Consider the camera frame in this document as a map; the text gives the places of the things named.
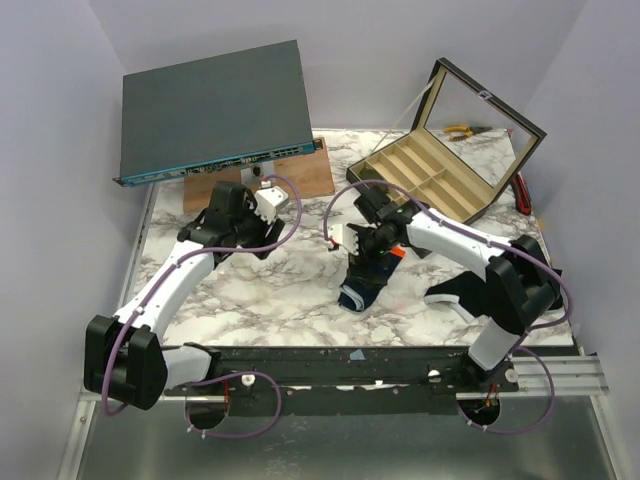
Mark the grey network switch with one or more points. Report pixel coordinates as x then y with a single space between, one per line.
231 110

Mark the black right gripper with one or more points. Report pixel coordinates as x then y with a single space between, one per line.
362 245

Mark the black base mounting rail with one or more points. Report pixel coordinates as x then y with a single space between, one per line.
328 381

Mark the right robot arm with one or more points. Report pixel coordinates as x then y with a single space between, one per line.
423 227

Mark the black white underwear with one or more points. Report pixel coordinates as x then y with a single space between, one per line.
500 297

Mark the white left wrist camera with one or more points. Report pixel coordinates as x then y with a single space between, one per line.
269 202

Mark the navy orange underwear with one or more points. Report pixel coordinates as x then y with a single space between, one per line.
366 278

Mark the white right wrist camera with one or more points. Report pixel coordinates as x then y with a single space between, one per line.
341 236

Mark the black compartment organizer box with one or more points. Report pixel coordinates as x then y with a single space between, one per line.
460 179

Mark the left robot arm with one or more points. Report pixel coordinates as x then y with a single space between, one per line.
124 356

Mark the yellow handled pliers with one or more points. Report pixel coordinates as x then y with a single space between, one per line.
462 132

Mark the red black utility knife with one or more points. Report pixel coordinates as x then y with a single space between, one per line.
521 195

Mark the metal switch stand bracket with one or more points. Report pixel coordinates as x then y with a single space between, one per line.
254 174

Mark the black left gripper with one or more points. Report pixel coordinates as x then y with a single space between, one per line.
269 233

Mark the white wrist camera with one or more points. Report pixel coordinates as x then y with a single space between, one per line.
269 202
341 236

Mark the green rolled underwear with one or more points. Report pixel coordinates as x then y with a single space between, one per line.
370 174

